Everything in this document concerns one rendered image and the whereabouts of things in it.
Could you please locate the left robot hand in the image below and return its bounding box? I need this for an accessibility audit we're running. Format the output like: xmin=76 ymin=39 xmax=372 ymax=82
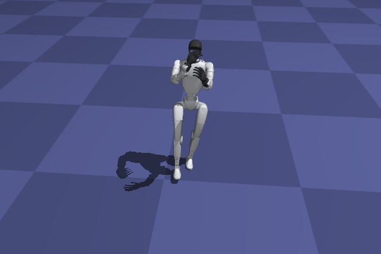
xmin=193 ymin=67 xmax=209 ymax=87

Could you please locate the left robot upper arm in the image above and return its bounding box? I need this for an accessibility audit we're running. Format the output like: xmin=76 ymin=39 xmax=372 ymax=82
xmin=205 ymin=62 xmax=214 ymax=81

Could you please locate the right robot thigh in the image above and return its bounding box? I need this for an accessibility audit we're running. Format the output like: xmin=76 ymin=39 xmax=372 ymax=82
xmin=173 ymin=101 xmax=184 ymax=144

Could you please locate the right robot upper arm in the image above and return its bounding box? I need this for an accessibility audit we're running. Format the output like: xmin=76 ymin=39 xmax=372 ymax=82
xmin=170 ymin=60 xmax=183 ymax=84

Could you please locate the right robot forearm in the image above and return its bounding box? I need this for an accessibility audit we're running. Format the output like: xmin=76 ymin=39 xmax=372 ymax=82
xmin=170 ymin=64 xmax=189 ymax=81

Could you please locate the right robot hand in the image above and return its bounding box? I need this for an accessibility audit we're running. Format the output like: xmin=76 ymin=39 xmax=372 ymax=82
xmin=184 ymin=50 xmax=202 ymax=71

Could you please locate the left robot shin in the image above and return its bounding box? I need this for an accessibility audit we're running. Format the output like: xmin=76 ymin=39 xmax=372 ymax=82
xmin=188 ymin=137 xmax=199 ymax=159

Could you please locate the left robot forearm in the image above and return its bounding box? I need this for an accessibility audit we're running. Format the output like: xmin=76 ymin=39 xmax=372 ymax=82
xmin=203 ymin=79 xmax=213 ymax=90

